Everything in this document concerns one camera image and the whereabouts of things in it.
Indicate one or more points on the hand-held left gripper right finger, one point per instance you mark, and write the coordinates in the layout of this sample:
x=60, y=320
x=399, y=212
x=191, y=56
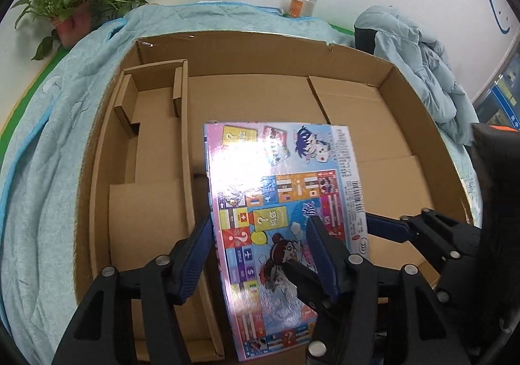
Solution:
x=325, y=263

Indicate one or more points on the light blue puffer jacket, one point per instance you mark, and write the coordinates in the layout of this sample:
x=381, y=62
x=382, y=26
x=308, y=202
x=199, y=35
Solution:
x=410, y=48

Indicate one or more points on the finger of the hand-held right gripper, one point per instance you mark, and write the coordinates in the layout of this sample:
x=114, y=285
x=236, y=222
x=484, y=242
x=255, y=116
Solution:
x=300, y=281
x=388, y=227

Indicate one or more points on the colourful board game box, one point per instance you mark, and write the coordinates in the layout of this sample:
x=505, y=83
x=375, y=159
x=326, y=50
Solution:
x=276, y=194

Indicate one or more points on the light blue blanket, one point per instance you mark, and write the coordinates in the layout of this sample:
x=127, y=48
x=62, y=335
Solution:
x=40, y=170

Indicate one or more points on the can with orange label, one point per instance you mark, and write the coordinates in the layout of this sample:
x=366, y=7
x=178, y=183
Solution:
x=301, y=3

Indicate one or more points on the small open cardboard box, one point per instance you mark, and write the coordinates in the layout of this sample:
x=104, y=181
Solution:
x=158, y=113

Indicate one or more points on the blue printed board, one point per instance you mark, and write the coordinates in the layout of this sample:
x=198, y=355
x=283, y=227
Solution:
x=501, y=97

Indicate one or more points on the large cardboard box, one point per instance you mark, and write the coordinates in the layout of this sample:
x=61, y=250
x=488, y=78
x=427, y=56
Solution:
x=252, y=97

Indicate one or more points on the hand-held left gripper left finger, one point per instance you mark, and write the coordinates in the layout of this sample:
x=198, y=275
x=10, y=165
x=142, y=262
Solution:
x=197, y=257

